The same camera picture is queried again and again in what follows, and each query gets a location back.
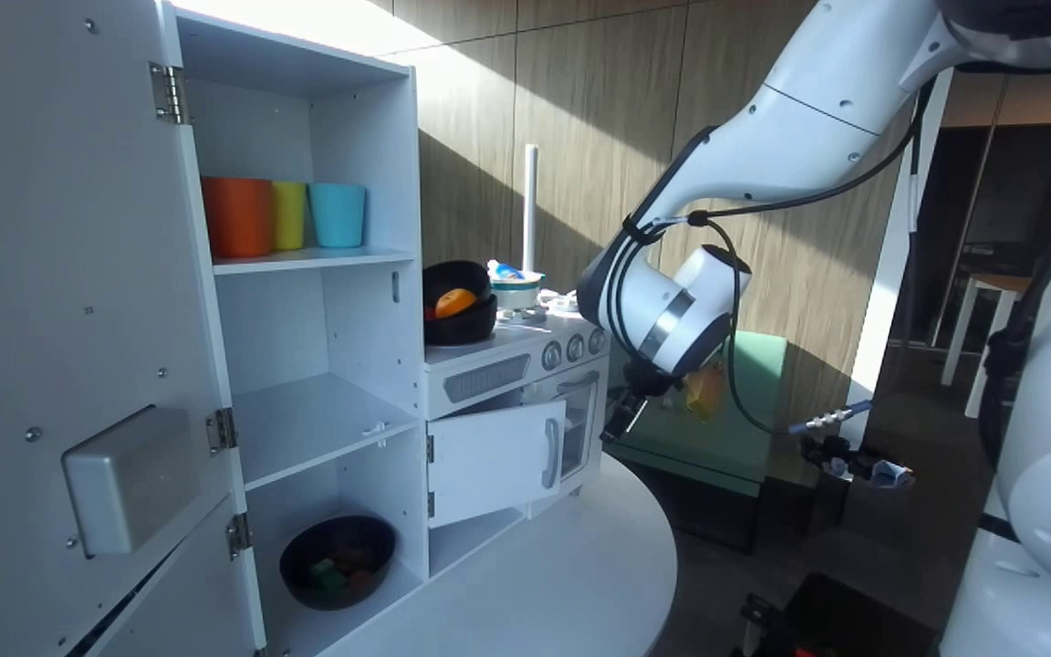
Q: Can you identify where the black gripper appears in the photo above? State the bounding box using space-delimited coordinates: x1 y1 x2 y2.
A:
599 361 685 448

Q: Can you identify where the white windowed oven door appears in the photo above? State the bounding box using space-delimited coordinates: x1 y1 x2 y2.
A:
559 370 611 481

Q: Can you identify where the short white fridge door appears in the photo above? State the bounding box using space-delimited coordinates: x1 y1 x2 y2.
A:
65 497 270 657

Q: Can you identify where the tall white fridge door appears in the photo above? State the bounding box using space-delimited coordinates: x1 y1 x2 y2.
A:
0 0 245 657

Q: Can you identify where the green sofa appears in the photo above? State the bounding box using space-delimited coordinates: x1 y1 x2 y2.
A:
601 328 791 502

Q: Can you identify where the grey toy sink basin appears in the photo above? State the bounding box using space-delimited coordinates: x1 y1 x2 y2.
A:
532 285 590 325

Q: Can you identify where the white bowl with blue item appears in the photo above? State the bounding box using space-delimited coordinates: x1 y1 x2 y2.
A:
486 257 546 313

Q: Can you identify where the round white table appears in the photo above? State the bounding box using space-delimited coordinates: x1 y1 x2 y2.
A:
316 454 681 657

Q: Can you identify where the orange toy food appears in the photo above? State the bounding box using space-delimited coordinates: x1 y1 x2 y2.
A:
430 285 483 325

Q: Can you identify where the white toy faucet pole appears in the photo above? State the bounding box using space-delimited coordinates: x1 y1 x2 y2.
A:
517 144 539 279

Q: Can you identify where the black device on floor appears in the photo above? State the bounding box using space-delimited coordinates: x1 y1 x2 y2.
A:
791 404 919 497

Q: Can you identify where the black box on floor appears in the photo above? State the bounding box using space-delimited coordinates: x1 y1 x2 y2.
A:
736 570 942 657

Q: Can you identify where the black toy bowl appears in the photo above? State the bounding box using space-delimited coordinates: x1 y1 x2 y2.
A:
278 512 403 614

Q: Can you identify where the blue toy cup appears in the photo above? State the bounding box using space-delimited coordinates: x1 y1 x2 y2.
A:
308 179 371 254

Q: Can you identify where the white background table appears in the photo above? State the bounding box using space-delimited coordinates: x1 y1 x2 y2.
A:
939 272 1038 423

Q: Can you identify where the yellow toy cup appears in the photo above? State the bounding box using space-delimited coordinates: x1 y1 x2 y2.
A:
265 179 312 257

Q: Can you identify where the orange toy cup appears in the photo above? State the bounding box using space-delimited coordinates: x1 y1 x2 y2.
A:
202 174 278 263

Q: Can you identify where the white vertical post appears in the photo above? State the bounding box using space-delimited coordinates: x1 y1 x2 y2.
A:
848 65 956 448

